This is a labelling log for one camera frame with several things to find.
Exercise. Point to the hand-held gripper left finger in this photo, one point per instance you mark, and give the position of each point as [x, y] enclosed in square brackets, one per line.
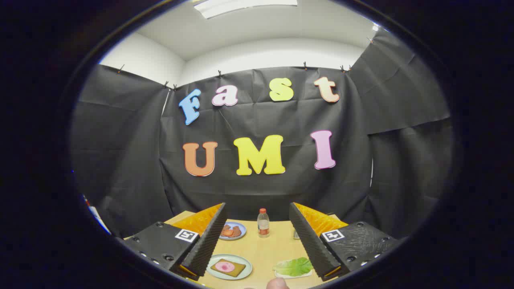
[211, 237]

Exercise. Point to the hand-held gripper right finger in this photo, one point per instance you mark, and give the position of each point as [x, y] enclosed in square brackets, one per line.
[307, 237]

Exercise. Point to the green lettuce leaf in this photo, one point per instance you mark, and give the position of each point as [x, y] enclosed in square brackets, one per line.
[295, 267]

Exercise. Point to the brown meat patty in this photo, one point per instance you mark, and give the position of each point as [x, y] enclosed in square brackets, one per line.
[225, 227]
[237, 230]

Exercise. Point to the red tomato slice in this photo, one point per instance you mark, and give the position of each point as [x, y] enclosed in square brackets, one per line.
[228, 233]

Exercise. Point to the blue plate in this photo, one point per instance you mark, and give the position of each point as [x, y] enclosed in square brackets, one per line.
[232, 238]

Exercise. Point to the pink ham slice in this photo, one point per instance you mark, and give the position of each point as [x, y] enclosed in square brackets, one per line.
[224, 266]

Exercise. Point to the white square plate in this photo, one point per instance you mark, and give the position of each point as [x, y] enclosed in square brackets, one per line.
[299, 275]

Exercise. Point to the brown bread slice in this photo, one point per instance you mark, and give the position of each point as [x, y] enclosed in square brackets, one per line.
[237, 268]

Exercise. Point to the pale green round plate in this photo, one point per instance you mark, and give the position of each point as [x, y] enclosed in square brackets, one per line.
[243, 263]

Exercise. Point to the clear plastic water bottle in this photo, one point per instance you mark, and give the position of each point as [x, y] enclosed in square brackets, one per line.
[263, 224]

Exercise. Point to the black backdrop cloth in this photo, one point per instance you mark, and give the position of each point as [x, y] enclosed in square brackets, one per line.
[257, 116]

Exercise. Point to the ceiling light panel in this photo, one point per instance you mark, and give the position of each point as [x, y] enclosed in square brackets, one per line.
[241, 6]

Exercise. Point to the white metal frame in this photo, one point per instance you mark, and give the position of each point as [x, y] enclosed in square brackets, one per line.
[98, 218]

